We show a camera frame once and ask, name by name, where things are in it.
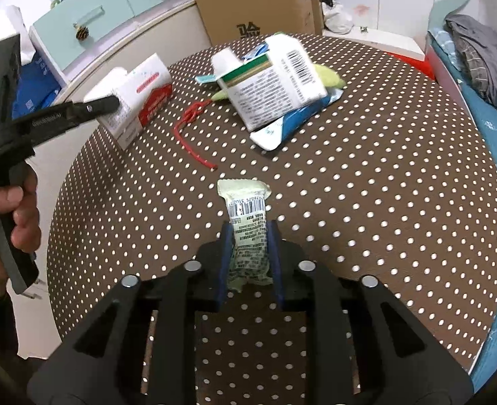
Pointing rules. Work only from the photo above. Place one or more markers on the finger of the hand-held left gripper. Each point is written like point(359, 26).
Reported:
point(98, 104)

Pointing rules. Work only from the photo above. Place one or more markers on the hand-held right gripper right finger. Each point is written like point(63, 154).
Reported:
point(275, 261)

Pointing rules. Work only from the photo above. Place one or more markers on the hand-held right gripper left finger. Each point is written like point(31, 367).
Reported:
point(226, 261)

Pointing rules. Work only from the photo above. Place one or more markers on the red white box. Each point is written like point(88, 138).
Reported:
point(145, 93)

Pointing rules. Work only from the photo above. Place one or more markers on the pale green snack wrapper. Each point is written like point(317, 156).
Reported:
point(246, 215)

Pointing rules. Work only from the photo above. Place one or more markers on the small blue wrapper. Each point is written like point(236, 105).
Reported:
point(206, 79)

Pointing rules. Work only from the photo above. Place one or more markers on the blue white wrapper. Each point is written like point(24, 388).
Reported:
point(290, 124)

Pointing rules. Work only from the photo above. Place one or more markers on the white green carton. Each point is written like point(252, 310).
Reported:
point(273, 80)

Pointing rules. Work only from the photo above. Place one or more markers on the person's left hand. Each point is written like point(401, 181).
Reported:
point(27, 219)

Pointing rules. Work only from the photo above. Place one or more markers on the blue plastic bag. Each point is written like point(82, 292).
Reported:
point(37, 76)

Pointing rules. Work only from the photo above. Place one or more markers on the pinecone pendant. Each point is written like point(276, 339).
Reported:
point(81, 33)

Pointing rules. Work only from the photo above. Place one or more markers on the purple stepped shelf unit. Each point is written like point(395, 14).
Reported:
point(105, 8)

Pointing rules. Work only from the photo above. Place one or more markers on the green toy plant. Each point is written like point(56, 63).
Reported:
point(54, 4)

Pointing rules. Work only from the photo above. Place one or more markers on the round brown polka-dot table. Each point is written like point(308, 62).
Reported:
point(379, 219)

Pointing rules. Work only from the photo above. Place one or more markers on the large cardboard box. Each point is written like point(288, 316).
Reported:
point(252, 4)

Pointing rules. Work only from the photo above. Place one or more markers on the white board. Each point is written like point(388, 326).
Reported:
point(383, 44)

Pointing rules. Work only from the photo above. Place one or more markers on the white plastic bag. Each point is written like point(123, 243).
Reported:
point(337, 19)

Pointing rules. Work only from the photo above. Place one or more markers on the pale pink butterfly sticker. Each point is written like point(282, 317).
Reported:
point(362, 8)

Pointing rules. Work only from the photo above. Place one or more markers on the blue plaid pillow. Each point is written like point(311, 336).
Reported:
point(444, 48)

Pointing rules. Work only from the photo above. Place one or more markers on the grey duvet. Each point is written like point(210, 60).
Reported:
point(476, 59)

